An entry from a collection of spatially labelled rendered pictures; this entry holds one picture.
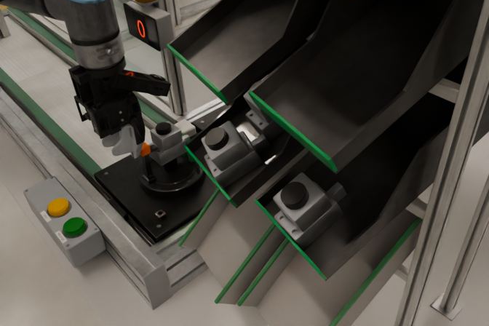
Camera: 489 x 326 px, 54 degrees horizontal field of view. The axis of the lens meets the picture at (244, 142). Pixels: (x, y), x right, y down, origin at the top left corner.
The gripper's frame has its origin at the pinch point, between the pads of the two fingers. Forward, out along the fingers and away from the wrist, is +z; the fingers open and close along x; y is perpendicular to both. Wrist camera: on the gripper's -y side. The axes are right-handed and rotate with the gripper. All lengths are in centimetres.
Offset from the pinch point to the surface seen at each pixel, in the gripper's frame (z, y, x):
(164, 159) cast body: 3.6, -4.1, 2.2
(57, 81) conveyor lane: 16, -8, -63
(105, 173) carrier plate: 10.2, 3.8, -10.0
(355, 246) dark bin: -15, -1, 49
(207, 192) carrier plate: 10.3, -8.3, 9.4
